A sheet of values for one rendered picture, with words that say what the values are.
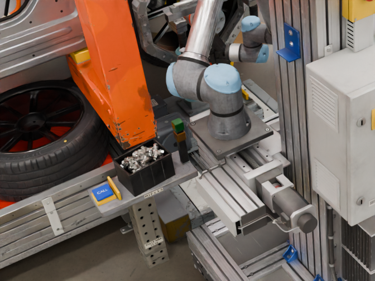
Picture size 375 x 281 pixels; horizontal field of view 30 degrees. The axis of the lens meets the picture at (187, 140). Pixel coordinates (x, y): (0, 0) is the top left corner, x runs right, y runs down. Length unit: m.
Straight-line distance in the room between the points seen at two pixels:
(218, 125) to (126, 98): 0.55
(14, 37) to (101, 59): 0.58
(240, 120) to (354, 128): 0.58
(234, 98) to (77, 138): 0.99
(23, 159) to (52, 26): 0.59
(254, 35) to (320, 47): 0.80
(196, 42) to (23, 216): 1.14
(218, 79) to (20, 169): 1.14
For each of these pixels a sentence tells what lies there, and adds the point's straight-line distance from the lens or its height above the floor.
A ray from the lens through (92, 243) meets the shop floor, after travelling 3.32.
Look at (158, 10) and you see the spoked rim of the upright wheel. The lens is 3.18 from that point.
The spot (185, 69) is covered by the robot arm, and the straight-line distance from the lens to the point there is 2.37.
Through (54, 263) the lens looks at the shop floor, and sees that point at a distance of 3.30.
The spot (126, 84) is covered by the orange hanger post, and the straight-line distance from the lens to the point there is 2.77.
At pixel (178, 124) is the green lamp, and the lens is 2.77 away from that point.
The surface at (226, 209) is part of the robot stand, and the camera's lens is 2.27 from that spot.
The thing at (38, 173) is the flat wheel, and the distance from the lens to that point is 3.10.
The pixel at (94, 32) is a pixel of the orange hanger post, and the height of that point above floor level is 1.09.
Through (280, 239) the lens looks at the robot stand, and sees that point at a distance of 2.87.
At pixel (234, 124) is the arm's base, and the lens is 2.37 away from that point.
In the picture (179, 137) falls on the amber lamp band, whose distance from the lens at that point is 2.81.
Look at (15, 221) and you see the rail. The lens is 3.06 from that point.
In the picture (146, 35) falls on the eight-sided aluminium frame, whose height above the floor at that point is 0.82.
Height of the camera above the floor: 2.30
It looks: 38 degrees down
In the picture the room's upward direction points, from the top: 11 degrees counter-clockwise
